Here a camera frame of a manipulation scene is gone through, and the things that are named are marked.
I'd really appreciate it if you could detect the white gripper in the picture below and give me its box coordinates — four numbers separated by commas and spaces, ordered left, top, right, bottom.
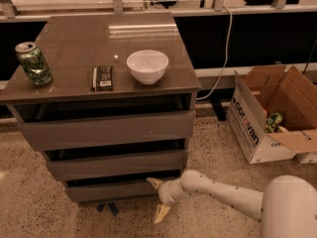
147, 178, 187, 224

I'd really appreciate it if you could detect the grey bottom drawer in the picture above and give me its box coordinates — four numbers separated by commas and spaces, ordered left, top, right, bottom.
62, 170, 184, 203

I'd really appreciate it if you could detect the grey drawer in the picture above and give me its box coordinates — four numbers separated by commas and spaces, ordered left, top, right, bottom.
10, 94, 195, 151
62, 170, 184, 203
47, 139, 188, 181

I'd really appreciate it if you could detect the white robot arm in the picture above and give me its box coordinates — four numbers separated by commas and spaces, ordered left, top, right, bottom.
148, 170, 317, 238

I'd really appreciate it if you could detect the grey middle drawer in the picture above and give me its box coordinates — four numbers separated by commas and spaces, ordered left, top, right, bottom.
47, 139, 188, 181

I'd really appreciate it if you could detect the grey drawer cabinet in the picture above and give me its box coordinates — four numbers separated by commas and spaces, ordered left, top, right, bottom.
0, 11, 201, 206

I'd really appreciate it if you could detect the grey top drawer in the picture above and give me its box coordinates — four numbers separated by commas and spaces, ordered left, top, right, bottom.
10, 94, 195, 151

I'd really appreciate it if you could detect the blue tape on floor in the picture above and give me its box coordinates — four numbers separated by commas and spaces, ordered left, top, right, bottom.
96, 202, 119, 217

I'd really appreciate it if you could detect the white bowl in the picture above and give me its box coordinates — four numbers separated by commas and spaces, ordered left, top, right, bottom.
126, 50, 169, 84

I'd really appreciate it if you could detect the green bag in box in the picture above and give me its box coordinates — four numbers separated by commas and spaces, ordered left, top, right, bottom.
264, 112, 283, 133

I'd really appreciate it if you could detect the white cardboard box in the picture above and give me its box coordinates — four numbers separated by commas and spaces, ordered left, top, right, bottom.
227, 65, 317, 164

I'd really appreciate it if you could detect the green soda can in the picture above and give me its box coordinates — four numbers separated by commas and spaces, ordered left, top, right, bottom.
15, 42, 53, 87

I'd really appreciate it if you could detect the metal railing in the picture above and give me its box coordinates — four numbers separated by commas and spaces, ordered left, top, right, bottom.
0, 0, 317, 20

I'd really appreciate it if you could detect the white cable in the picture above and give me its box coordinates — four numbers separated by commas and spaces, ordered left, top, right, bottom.
195, 6, 233, 102

